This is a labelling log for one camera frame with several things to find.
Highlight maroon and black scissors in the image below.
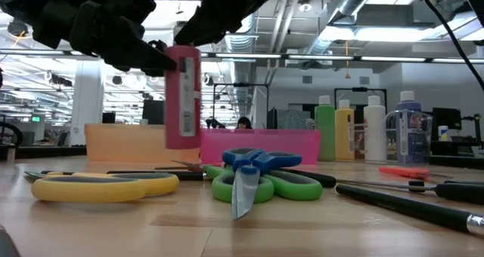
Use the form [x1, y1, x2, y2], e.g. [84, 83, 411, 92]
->
[335, 178, 484, 206]

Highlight yellow paint bottle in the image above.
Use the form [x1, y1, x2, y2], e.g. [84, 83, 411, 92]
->
[334, 99, 356, 162]

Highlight white paint bottle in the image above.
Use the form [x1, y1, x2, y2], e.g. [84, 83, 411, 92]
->
[363, 94, 388, 163]

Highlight orange-handled scissors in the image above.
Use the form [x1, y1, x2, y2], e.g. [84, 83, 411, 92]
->
[377, 166, 455, 181]

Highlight blue-violet paint bottle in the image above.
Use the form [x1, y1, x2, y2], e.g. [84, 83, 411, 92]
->
[395, 90, 423, 165]

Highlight large black monitor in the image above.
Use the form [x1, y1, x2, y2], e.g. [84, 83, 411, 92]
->
[142, 99, 166, 125]

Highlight thin black background frame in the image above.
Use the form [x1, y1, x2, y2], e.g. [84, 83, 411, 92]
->
[212, 82, 270, 130]

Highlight yellow-handled scissors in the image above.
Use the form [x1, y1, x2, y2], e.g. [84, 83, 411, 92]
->
[23, 169, 181, 204]

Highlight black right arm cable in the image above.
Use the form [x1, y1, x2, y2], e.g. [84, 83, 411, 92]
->
[414, 0, 484, 92]

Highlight blue-handled scissors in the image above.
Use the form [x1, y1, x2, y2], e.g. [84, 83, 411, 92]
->
[222, 147, 303, 221]

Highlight long overhead light strip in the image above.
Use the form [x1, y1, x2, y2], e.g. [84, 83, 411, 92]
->
[0, 48, 484, 64]

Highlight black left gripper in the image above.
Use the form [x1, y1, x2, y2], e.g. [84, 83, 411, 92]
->
[37, 0, 178, 77]

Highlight green-handled scissors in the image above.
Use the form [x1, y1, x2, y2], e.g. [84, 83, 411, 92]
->
[205, 165, 324, 205]

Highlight silver ventilation duct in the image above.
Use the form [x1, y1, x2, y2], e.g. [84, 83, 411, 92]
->
[221, 14, 260, 54]

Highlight red paint bottle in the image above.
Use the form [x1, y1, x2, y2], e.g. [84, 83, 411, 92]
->
[164, 44, 203, 150]

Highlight green paint bottle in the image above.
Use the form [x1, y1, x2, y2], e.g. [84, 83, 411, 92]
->
[314, 94, 337, 163]

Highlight orange plastic tray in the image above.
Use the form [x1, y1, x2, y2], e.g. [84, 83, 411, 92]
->
[83, 122, 201, 165]

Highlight clear plastic bottle organizer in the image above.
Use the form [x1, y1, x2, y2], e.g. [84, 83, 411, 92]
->
[305, 109, 434, 166]

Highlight pink plastic tray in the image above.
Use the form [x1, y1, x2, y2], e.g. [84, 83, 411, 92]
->
[199, 128, 322, 166]

